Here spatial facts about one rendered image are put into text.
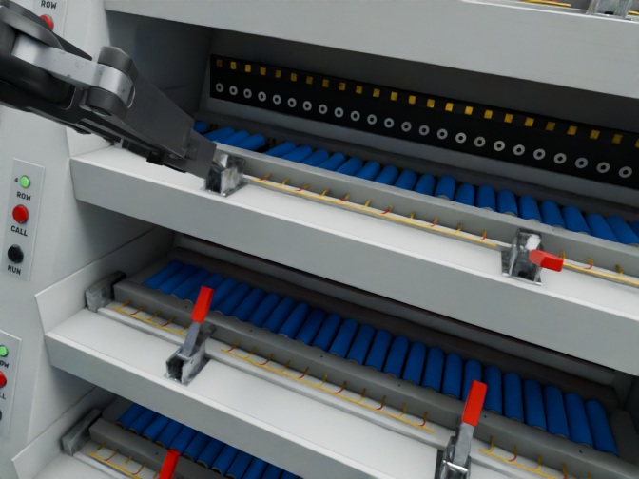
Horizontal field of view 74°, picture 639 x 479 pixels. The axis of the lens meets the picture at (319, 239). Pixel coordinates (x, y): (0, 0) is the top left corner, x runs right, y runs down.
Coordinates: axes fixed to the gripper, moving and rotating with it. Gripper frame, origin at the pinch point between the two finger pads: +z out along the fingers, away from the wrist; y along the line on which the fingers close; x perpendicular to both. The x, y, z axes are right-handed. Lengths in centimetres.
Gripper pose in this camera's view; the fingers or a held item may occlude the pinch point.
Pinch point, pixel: (173, 145)
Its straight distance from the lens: 33.5
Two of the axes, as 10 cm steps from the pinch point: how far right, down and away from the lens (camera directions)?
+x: 2.8, -9.6, 0.1
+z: 2.4, 0.8, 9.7
